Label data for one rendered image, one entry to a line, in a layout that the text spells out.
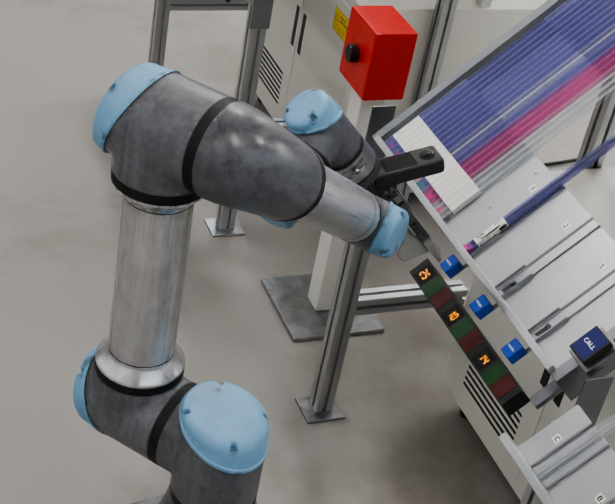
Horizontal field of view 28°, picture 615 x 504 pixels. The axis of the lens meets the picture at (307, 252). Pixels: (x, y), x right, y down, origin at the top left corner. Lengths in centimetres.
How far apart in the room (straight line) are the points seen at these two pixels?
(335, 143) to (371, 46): 87
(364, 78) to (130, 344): 124
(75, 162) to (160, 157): 213
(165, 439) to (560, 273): 71
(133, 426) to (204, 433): 11
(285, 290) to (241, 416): 153
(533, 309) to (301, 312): 116
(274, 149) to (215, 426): 39
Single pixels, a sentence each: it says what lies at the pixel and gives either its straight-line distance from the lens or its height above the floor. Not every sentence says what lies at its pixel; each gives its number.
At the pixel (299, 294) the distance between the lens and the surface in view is 309.
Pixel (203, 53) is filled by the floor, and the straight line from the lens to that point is 417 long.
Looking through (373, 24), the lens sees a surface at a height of 78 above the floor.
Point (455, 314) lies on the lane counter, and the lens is 203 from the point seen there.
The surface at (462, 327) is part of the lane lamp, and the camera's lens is 201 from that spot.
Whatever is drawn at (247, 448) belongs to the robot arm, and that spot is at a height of 76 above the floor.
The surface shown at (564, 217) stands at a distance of 204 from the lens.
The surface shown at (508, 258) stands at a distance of 204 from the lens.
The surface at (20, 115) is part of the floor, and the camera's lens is 370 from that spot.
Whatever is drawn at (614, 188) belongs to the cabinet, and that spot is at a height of 62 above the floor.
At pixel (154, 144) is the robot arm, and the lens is 137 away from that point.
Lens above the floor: 184
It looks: 34 degrees down
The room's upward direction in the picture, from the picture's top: 12 degrees clockwise
